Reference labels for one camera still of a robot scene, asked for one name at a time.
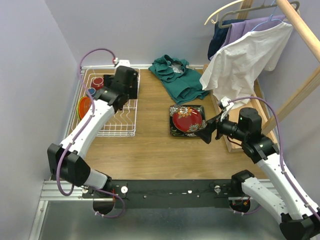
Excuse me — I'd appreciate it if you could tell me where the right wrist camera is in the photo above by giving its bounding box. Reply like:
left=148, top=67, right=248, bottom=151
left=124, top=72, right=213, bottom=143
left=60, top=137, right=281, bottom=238
left=218, top=96, right=234, bottom=122

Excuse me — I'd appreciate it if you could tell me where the grey clothes hanger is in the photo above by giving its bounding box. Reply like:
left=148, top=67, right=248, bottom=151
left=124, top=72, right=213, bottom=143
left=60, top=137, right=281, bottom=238
left=210, top=0, right=300, bottom=29

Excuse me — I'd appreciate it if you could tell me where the white t-shirt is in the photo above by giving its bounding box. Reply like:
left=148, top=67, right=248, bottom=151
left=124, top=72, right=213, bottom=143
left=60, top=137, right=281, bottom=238
left=199, top=22, right=293, bottom=108

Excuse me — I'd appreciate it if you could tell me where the green hooded garment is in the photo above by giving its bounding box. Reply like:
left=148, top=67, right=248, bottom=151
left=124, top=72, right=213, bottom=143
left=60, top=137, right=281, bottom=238
left=148, top=54, right=209, bottom=105

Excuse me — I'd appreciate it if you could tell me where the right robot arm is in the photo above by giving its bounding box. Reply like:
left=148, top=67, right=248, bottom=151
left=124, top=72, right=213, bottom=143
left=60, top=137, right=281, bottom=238
left=195, top=107, right=320, bottom=240

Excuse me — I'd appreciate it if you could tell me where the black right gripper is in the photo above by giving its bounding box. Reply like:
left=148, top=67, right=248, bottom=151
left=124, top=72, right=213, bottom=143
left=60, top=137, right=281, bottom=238
left=194, top=109, right=248, bottom=143

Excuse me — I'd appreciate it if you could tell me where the green round plate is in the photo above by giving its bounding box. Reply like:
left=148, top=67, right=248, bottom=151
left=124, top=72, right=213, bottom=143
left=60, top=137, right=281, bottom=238
left=76, top=99, right=82, bottom=120

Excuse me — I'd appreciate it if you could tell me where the aluminium table rail frame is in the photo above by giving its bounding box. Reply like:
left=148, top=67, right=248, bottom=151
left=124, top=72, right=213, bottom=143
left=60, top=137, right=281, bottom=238
left=28, top=64, right=301, bottom=240

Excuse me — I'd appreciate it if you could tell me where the light blue clothes hanger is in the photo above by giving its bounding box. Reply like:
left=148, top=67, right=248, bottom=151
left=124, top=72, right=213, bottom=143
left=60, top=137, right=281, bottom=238
left=251, top=6, right=283, bottom=32

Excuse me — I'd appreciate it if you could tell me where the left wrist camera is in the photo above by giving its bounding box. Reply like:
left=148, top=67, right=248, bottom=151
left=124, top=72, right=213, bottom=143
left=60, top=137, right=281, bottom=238
left=113, top=57, right=131, bottom=68

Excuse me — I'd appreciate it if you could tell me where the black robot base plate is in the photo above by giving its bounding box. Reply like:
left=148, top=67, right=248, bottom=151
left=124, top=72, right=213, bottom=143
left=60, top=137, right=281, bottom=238
left=82, top=178, right=253, bottom=210

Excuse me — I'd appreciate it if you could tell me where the navy blue garment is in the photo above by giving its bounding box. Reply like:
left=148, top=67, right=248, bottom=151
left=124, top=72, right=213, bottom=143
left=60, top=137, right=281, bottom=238
left=207, top=19, right=246, bottom=60

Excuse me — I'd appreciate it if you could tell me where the white wire dish rack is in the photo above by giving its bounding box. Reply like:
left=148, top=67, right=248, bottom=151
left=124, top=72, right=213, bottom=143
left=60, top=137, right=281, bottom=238
left=67, top=67, right=138, bottom=137

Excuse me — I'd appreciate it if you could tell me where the black square floral plate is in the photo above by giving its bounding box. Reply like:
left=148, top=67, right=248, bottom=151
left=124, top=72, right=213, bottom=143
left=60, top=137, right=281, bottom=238
left=169, top=104, right=206, bottom=138

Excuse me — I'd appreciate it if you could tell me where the purple shirt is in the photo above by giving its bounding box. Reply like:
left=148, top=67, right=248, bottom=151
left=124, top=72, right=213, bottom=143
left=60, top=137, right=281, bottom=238
left=211, top=15, right=293, bottom=70

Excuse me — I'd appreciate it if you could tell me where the wooden clothes rack frame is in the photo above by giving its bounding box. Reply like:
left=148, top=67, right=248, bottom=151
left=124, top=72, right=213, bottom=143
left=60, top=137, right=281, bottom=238
left=202, top=0, right=320, bottom=154

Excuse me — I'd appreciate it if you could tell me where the orange round plate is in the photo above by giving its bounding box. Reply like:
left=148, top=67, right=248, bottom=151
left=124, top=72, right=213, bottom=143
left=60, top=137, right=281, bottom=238
left=80, top=96, right=91, bottom=120

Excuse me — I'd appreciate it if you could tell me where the blue mug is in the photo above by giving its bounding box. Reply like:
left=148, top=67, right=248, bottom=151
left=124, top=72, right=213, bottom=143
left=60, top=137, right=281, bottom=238
left=86, top=87, right=97, bottom=98

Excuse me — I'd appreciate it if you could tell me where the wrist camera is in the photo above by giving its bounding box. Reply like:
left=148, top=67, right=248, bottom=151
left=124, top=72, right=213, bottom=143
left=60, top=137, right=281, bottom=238
left=113, top=57, right=131, bottom=68
left=218, top=96, right=234, bottom=122

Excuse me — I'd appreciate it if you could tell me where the red bowl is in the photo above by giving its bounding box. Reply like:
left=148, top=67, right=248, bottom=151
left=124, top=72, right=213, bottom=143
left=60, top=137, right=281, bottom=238
left=90, top=77, right=104, bottom=91

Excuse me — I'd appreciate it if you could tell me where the cream clothes hanger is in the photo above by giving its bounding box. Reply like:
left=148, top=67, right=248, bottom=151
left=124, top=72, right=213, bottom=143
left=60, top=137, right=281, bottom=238
left=203, top=0, right=244, bottom=26

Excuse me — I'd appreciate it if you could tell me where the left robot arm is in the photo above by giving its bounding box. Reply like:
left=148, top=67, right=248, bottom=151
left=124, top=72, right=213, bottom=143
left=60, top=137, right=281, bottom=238
left=47, top=65, right=139, bottom=198

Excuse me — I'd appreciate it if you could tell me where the red floral round plate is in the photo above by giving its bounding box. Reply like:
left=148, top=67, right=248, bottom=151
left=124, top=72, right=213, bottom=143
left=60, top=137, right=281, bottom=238
left=171, top=105, right=203, bottom=133

